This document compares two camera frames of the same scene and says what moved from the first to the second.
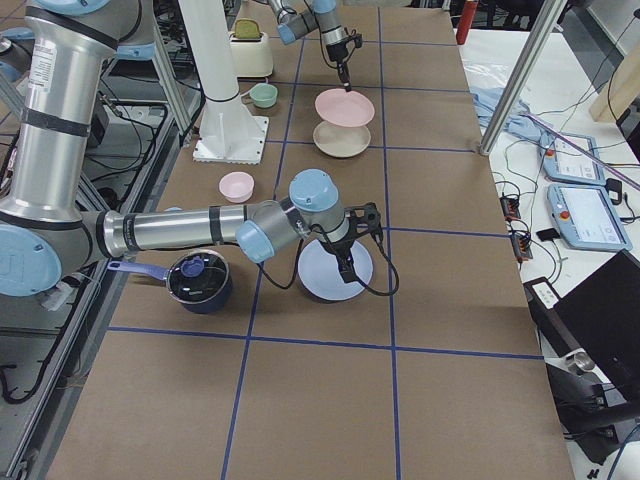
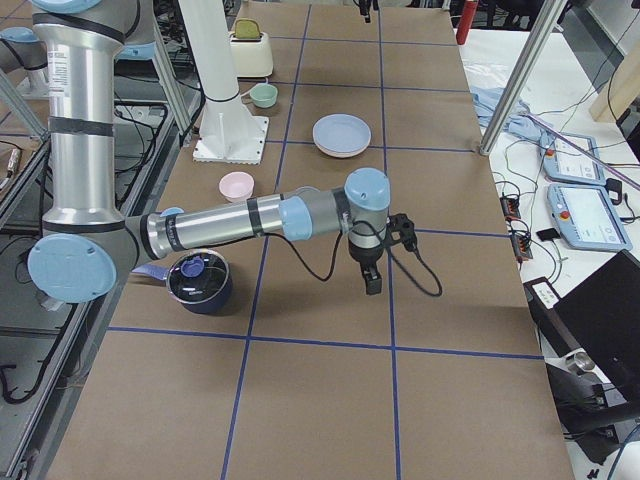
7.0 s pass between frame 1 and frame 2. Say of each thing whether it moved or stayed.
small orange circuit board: stayed
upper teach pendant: stayed
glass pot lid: stayed
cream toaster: stayed
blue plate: moved
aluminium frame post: stayed
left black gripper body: moved
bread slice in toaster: stayed
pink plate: moved
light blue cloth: stayed
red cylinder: stayed
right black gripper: moved
